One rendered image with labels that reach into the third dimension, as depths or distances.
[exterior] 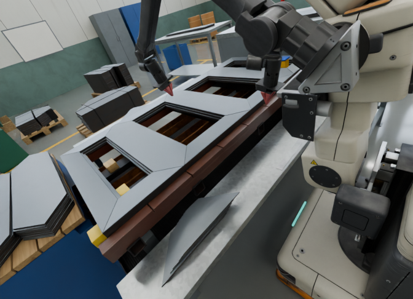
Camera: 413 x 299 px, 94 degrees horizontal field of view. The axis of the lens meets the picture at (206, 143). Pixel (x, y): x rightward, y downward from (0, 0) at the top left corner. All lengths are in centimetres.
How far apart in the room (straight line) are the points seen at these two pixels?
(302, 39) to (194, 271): 67
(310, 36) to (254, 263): 125
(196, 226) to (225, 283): 72
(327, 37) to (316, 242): 94
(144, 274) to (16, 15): 874
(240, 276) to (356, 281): 59
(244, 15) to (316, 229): 103
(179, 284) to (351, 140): 66
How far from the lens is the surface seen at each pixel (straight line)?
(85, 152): 128
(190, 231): 73
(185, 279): 72
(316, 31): 45
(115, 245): 71
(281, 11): 50
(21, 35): 897
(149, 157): 89
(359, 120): 70
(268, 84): 84
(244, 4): 50
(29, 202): 112
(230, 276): 141
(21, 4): 915
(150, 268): 78
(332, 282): 112
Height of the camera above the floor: 132
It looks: 35 degrees down
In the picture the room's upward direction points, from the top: 18 degrees counter-clockwise
